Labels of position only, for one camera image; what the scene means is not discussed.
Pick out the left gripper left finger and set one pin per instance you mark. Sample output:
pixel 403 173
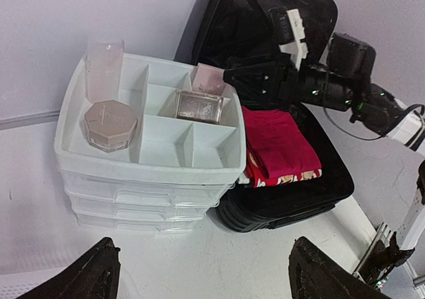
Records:
pixel 95 274

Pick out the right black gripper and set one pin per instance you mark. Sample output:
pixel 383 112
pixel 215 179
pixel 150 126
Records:
pixel 271 84

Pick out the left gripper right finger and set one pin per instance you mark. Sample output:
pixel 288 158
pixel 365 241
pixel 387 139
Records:
pixel 314 275

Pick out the small pink square box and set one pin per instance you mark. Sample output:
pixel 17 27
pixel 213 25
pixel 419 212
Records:
pixel 209 80

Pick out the black ribbed hard-shell suitcase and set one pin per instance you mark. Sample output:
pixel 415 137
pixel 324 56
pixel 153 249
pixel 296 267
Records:
pixel 269 52

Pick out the square bronze compact case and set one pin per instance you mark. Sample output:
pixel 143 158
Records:
pixel 199 107

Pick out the octagonal beige powder jar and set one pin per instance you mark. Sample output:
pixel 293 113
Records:
pixel 110 125

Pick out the translucent pink cylindrical container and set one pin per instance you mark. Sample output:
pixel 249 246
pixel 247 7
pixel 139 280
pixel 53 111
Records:
pixel 103 62

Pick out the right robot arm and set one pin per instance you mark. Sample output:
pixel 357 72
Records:
pixel 344 83

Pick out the magenta folded cloth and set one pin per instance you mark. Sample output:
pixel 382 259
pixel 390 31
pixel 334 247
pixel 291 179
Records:
pixel 269 132

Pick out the white perforated plastic basket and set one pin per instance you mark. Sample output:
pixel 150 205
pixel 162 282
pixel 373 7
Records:
pixel 14 285

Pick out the red patterned folded garment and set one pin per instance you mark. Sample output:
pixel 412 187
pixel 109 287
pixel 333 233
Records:
pixel 303 164

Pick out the white folded garment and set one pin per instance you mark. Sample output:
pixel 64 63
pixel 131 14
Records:
pixel 243 179

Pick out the white plastic drawer organizer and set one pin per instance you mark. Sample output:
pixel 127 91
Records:
pixel 173 170

